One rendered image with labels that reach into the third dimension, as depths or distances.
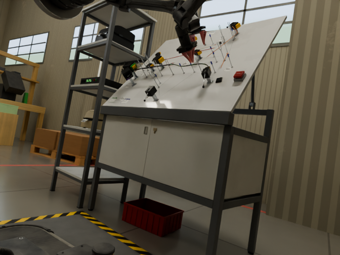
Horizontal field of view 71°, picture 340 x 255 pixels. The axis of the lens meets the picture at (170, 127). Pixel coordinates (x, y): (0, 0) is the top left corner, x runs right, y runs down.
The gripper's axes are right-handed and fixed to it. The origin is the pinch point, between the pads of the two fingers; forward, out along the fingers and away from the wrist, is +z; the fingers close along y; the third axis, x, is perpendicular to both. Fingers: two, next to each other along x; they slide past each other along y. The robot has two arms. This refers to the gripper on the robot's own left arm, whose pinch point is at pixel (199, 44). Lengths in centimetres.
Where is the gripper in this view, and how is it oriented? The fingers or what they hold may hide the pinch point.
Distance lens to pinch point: 151.1
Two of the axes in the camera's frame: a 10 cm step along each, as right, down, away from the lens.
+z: 2.6, 9.3, 2.4
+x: -4.6, 3.4, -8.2
